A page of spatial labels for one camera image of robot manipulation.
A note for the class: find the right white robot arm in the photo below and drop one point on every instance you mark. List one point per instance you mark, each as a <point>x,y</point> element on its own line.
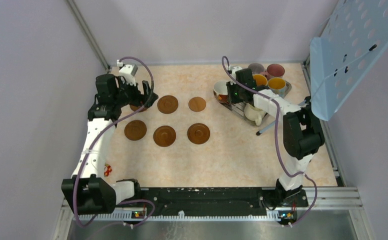
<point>297,132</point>

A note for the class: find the floral mug yellow inside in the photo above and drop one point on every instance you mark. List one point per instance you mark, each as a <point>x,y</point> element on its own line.
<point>261,81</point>

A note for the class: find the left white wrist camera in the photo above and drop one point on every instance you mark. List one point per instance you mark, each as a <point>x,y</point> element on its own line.
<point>128,72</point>

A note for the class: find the blue butterfly mug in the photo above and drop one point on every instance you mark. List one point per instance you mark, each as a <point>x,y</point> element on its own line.
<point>278,86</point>

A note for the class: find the grey purple mug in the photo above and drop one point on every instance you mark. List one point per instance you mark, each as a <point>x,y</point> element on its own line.
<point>257,68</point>

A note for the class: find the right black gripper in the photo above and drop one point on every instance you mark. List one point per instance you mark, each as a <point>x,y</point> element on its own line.
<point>230,98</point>

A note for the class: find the light wooden coaster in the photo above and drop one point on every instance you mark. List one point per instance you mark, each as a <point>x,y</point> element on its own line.
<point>197,104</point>

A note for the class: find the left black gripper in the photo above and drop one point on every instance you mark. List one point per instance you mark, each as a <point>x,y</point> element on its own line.
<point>146,100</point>

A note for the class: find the small red owl sticker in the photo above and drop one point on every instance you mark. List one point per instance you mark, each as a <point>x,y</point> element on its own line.
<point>107,170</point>

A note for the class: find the pink mug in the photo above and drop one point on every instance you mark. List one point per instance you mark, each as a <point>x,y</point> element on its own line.
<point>273,71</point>

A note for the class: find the light blue music stand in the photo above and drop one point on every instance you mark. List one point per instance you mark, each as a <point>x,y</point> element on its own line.
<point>349,43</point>

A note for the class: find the cream ribbed mug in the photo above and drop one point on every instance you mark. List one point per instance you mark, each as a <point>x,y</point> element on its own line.
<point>254,114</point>

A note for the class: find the dark wooden coaster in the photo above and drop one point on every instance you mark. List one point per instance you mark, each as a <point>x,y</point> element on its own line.
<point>135,108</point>
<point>164,136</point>
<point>167,104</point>
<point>135,130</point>
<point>198,133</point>

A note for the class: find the white and brown cup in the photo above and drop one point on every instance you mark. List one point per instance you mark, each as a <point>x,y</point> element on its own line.
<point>221,92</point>

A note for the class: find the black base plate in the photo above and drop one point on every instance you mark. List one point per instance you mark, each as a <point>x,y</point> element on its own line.
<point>214,201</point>

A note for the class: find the metal tray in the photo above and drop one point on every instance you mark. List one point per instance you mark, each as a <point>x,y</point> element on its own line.
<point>238,110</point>

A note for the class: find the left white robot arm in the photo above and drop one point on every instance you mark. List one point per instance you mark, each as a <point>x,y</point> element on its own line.
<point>87,191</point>

